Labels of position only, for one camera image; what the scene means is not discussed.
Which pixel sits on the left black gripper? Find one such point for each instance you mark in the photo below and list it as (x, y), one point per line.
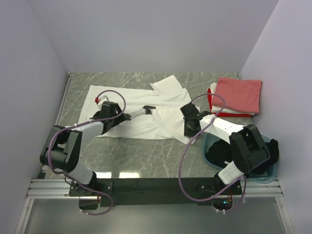
(119, 119)

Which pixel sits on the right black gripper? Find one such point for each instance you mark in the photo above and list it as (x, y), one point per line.
(187, 133)

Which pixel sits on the white printed t-shirt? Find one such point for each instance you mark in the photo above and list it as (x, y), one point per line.
(165, 122)

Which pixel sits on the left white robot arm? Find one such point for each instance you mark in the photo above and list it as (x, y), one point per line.
(62, 148)

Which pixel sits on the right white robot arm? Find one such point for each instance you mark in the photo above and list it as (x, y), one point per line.
(247, 145)

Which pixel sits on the folded red t-shirt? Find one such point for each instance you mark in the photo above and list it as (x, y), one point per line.
(229, 113)

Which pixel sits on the black t-shirt in basket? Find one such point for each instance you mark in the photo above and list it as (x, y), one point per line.
(220, 152)

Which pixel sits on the folded pink t-shirt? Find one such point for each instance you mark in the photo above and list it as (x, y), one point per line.
(240, 95)

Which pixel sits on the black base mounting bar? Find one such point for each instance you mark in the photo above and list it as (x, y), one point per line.
(158, 191)

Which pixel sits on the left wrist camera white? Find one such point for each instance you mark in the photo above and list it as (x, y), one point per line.
(100, 100)

